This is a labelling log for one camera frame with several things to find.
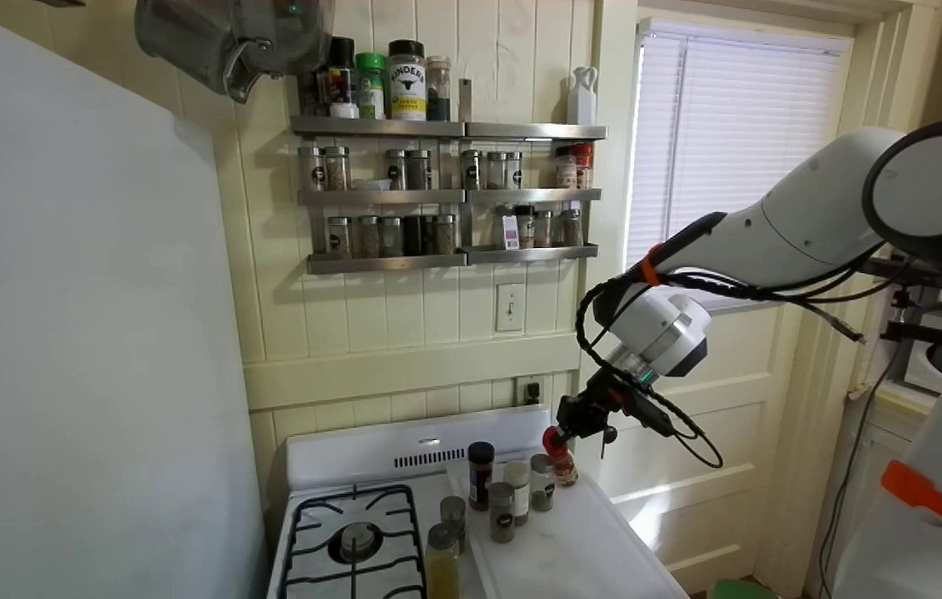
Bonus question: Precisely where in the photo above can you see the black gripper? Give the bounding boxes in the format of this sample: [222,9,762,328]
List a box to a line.
[554,371,655,449]

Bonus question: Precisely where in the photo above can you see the red lid spice container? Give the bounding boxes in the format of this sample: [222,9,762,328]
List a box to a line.
[539,424,583,488]

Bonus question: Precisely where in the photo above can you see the steel lid pepper jar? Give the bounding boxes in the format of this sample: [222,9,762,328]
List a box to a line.
[526,449,561,516]

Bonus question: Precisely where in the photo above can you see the black lid spice jar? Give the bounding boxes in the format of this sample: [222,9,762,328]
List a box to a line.
[466,441,499,513]

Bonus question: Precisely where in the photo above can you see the steel lid glass jar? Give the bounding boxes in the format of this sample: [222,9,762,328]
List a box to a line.
[435,494,471,557]

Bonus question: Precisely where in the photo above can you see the green plastic container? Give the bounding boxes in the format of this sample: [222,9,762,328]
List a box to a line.
[708,575,778,599]

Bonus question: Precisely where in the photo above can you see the red lid rack jar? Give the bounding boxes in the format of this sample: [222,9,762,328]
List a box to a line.
[574,140,601,191]

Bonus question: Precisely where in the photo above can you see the large black lid seasoning jar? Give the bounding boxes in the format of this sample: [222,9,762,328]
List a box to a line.
[387,36,431,122]

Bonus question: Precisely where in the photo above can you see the green lid bottle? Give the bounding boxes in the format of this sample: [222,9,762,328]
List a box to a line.
[354,51,390,122]

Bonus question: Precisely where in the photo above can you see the white label spice jar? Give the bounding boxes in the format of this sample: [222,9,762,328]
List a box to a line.
[503,460,534,526]

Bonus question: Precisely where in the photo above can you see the small labelled spice jar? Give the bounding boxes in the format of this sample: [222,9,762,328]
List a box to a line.
[485,478,521,547]

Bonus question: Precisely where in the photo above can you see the white panel door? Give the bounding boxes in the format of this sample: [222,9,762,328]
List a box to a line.
[588,295,815,596]

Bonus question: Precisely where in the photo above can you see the yellowish oil jar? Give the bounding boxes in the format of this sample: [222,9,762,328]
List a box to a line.
[425,522,464,599]

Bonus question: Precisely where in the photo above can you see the white gas stove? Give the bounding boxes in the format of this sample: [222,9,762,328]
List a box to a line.
[263,403,564,599]

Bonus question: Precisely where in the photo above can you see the white label rack jar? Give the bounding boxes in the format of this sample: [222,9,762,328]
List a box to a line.
[496,211,526,253]

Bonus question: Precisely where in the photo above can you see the dark rack spice jar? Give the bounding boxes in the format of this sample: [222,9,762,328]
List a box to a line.
[402,212,435,260]

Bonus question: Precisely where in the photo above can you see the black stove burner grate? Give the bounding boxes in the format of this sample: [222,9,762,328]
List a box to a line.
[276,483,431,599]

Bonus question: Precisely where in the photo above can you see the white shaker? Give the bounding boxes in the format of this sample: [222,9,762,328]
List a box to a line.
[569,64,603,128]

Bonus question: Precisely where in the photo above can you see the white window blind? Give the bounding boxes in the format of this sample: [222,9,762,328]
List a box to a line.
[627,19,853,271]

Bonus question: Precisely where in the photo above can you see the small dark seasoning jar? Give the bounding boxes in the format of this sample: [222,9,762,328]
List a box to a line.
[425,56,455,122]

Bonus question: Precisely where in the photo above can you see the microwave oven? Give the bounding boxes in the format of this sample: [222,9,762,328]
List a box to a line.
[897,328,942,400]

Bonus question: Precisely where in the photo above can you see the black sauce bottle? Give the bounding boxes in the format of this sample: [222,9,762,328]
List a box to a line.
[324,34,364,122]

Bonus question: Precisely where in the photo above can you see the hanging stainless steel pan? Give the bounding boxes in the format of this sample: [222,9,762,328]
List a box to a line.
[251,0,331,84]

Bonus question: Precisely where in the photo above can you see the white refrigerator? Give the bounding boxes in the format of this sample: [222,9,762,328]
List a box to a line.
[0,0,269,599]

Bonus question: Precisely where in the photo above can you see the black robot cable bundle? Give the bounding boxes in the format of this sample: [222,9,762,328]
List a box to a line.
[574,211,897,477]

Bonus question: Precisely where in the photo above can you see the white door frame trim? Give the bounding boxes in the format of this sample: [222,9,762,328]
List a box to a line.
[583,0,646,335]

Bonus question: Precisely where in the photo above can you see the metal wall spice rack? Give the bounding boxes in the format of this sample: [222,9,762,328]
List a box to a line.
[291,115,611,278]

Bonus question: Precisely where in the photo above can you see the black camera stand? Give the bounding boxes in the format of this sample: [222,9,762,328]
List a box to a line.
[878,253,942,349]

